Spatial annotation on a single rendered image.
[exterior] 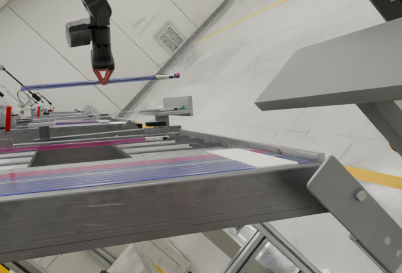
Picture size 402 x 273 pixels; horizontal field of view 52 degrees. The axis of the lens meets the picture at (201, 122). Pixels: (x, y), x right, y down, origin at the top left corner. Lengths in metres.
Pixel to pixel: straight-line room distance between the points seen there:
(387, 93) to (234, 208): 0.49
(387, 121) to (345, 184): 0.67
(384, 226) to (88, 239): 0.34
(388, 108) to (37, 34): 7.89
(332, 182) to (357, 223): 0.06
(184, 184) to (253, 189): 0.09
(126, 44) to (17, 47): 2.04
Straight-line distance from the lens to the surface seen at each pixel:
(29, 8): 8.74
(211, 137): 0.91
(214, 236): 1.55
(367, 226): 0.54
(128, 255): 1.16
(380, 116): 1.15
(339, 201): 0.51
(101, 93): 8.57
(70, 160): 1.13
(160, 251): 2.05
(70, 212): 0.45
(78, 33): 1.27
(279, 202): 0.51
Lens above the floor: 1.01
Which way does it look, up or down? 15 degrees down
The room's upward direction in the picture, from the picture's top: 46 degrees counter-clockwise
